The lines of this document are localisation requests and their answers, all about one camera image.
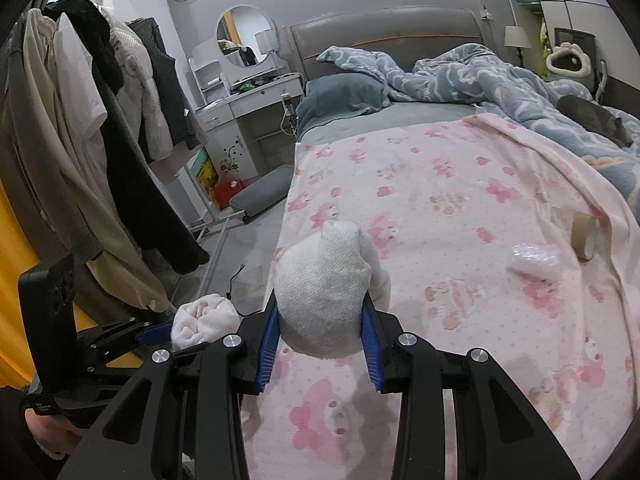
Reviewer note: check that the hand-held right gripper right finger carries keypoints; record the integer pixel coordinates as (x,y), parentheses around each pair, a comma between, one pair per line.
(372,355)

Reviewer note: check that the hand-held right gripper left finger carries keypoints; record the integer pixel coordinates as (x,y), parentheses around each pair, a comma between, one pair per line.
(267,355)

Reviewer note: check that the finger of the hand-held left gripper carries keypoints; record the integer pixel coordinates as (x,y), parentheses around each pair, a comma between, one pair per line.
(115,365)
(155,332)

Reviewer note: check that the small white sock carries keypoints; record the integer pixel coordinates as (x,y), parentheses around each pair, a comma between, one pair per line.
(202,322)

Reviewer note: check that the large white balled sock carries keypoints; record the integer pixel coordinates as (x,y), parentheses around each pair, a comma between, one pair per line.
(320,290)

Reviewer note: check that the person's left forearm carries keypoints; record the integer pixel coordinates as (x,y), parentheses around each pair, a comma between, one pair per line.
(20,460)

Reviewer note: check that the person's left hand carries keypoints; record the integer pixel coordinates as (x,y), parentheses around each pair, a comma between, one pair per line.
(47,430)

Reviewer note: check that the yellow curtain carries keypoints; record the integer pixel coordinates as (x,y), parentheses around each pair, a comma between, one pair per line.
(15,320)

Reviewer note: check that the white clothes rack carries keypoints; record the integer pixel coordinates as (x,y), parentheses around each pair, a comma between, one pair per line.
(210,222)

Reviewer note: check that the black fleece coat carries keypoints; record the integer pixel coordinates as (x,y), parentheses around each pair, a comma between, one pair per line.
(140,200)

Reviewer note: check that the red box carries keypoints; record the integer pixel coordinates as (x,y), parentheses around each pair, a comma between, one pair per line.
(227,192)

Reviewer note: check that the grey padded bench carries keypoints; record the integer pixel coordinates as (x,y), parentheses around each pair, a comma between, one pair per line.
(262,195)

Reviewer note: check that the pink printed blanket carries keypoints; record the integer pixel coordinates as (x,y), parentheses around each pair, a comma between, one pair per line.
(450,210)

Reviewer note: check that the yellow and green poster board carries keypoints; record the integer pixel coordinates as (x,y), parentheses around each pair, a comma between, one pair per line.
(206,172)

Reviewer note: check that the rack of hanging clothes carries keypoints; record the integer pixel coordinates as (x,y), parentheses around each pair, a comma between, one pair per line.
(50,135)

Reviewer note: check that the clear bubble wrap packet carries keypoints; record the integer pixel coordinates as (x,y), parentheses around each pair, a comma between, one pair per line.
(535,260)

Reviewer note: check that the white shirt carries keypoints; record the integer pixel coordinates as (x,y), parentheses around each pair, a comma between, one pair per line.
(75,85)

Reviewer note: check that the white puffer jacket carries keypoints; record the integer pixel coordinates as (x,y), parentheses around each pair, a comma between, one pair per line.
(140,95)

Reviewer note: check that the white dressing table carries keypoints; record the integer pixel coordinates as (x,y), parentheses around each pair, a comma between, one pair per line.
(240,110)

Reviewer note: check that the brown tape roll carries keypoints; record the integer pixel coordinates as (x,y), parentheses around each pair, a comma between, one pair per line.
(582,237)

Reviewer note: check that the dark grey vest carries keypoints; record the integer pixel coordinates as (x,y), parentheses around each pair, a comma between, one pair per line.
(170,90)

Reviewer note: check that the grey bed sheet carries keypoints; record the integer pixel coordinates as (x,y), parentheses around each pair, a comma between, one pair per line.
(400,112)

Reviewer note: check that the white power strip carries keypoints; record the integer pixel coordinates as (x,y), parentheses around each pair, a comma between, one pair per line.
(286,105)

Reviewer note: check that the grey-green pillow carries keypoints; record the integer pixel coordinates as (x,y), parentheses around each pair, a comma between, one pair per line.
(340,95)

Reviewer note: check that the blue patterned duvet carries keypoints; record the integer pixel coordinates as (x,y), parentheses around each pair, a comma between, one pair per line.
(475,75)

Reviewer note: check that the white shade table lamp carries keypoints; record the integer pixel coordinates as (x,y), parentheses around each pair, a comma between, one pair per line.
(265,42)

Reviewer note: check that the grey upholstered headboard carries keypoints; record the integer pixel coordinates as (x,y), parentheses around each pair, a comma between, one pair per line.
(385,35)

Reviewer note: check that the grey cat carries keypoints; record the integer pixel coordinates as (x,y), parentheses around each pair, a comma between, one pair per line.
(595,115)

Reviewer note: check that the beige shade bedside lamp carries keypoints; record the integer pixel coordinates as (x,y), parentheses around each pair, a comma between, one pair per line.
(517,37)

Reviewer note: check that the cream flower-shaped cat bed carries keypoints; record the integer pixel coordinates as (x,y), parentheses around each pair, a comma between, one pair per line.
(567,60)

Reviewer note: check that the green plush toy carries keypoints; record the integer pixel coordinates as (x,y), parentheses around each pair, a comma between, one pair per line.
(545,40)

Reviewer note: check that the black chair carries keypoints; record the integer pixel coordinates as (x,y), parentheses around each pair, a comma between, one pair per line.
(582,37)

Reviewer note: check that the round wall mirror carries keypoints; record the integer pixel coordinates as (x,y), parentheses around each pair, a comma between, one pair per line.
(245,35)

